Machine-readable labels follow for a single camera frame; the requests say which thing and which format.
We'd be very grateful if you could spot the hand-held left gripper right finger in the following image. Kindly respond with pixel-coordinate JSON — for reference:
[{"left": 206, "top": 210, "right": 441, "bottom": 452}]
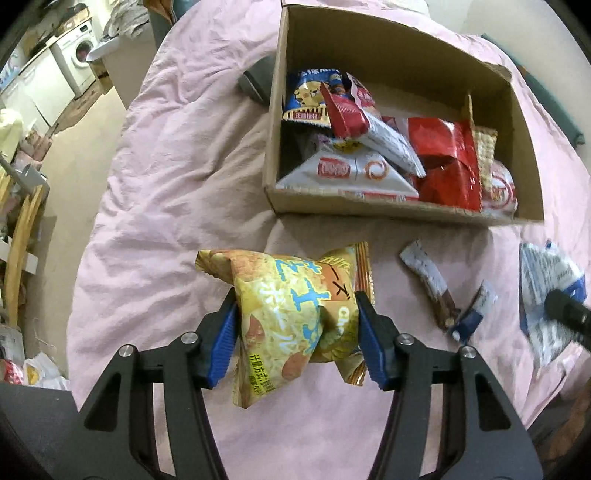
[{"left": 356, "top": 291, "right": 544, "bottom": 480}]

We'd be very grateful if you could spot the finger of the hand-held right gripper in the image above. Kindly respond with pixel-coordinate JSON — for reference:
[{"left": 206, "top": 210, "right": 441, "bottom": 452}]
[{"left": 544, "top": 289, "right": 591, "bottom": 345}]

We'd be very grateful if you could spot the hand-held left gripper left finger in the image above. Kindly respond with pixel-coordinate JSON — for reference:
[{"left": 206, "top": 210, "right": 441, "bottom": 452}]
[{"left": 55, "top": 289, "right": 239, "bottom": 480}]

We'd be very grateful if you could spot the silver blue striped snack packet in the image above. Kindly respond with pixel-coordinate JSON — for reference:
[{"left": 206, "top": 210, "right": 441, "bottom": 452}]
[{"left": 518, "top": 239, "right": 588, "bottom": 370}]

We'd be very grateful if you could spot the yellow puffed snack packet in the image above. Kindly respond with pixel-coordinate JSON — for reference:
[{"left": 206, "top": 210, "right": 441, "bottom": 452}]
[{"left": 195, "top": 241, "right": 376, "bottom": 409}]

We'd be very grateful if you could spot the large red snack packet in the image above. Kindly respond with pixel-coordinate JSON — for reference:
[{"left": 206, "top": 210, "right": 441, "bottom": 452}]
[{"left": 406, "top": 116, "right": 483, "bottom": 212}]

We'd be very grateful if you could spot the blue cartoon snack packet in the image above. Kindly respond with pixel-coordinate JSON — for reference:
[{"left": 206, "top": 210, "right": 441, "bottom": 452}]
[{"left": 283, "top": 68, "right": 347, "bottom": 127}]

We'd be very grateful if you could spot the brown cardboard box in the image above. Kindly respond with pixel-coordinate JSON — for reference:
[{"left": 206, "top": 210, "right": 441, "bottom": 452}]
[{"left": 262, "top": 3, "right": 546, "bottom": 228}]

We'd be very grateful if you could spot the silver brown bar wrapper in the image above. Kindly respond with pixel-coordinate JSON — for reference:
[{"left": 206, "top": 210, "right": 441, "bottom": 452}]
[{"left": 399, "top": 239, "right": 461, "bottom": 331}]

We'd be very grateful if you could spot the blue silver bar wrapper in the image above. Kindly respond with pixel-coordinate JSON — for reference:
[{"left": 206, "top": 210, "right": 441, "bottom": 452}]
[{"left": 447, "top": 279, "right": 500, "bottom": 343}]

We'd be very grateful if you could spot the pink blanket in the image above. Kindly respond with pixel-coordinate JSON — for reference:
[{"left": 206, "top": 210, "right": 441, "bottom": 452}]
[{"left": 67, "top": 0, "right": 591, "bottom": 480}]

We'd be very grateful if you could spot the white red round-print snack packet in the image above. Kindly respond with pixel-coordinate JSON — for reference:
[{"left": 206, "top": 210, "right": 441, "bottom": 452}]
[{"left": 480, "top": 159, "right": 519, "bottom": 214}]

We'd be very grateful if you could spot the white red triangular snack packet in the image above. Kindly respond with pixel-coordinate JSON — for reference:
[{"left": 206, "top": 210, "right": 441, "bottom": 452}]
[{"left": 275, "top": 141, "right": 420, "bottom": 203}]

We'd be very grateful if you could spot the white plastic bag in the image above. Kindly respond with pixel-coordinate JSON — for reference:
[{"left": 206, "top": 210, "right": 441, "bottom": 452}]
[{"left": 22, "top": 352, "right": 71, "bottom": 391}]

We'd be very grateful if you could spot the teal padded headboard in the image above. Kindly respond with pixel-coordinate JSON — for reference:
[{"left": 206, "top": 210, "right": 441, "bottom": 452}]
[{"left": 480, "top": 32, "right": 591, "bottom": 147}]

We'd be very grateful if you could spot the wooden chair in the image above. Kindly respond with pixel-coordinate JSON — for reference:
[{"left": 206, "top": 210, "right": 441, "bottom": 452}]
[{"left": 0, "top": 174, "right": 50, "bottom": 329}]

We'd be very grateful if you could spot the grey plastic object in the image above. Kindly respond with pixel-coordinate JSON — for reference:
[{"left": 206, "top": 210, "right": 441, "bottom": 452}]
[{"left": 236, "top": 54, "right": 277, "bottom": 105}]

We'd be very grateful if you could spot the white side cabinet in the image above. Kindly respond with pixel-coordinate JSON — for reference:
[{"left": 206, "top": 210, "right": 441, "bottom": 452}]
[{"left": 87, "top": 31, "right": 158, "bottom": 110}]

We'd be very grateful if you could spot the white kitchen cabinet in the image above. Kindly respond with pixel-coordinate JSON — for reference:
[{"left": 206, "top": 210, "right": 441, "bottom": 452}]
[{"left": 0, "top": 50, "right": 77, "bottom": 136}]

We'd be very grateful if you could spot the white washing machine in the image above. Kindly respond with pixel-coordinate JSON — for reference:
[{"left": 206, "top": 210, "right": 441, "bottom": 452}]
[{"left": 50, "top": 24, "right": 100, "bottom": 96}]

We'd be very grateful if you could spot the pile of clothes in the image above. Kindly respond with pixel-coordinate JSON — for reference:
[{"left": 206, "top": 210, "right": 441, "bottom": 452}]
[{"left": 103, "top": 0, "right": 149, "bottom": 38}]

